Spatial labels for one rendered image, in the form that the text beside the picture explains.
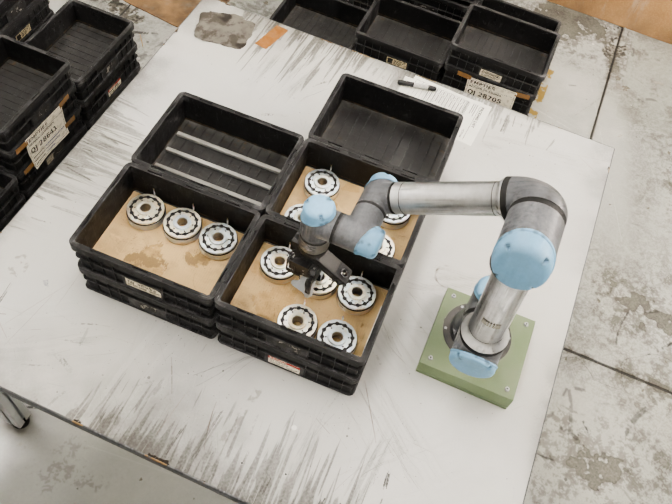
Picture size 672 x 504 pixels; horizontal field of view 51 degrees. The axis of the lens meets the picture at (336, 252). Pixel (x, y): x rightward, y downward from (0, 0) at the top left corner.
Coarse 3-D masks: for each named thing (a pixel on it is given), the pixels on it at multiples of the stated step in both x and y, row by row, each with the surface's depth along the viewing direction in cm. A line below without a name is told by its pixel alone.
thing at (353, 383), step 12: (216, 324) 183; (228, 336) 187; (240, 336) 182; (240, 348) 190; (252, 348) 188; (264, 348) 185; (276, 348) 180; (264, 360) 189; (288, 360) 185; (300, 360) 180; (300, 372) 187; (312, 372) 184; (324, 372) 180; (324, 384) 187; (336, 384) 186; (348, 384) 183
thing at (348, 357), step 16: (256, 224) 186; (288, 224) 187; (240, 256) 180; (400, 272) 183; (224, 288) 175; (224, 304) 173; (384, 304) 177; (256, 320) 171; (288, 336) 171; (304, 336) 170; (336, 352) 169; (368, 352) 170
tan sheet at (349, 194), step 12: (300, 180) 209; (300, 192) 206; (348, 192) 208; (360, 192) 209; (288, 204) 203; (336, 204) 205; (348, 204) 206; (384, 228) 203; (408, 228) 203; (396, 240) 201; (408, 240) 201; (396, 252) 198
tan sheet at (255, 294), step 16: (256, 256) 193; (256, 272) 190; (240, 288) 187; (256, 288) 187; (272, 288) 188; (288, 288) 188; (240, 304) 184; (256, 304) 185; (272, 304) 185; (288, 304) 186; (320, 304) 187; (336, 304) 187; (272, 320) 183; (320, 320) 184; (352, 320) 185; (368, 320) 186; (368, 336) 183
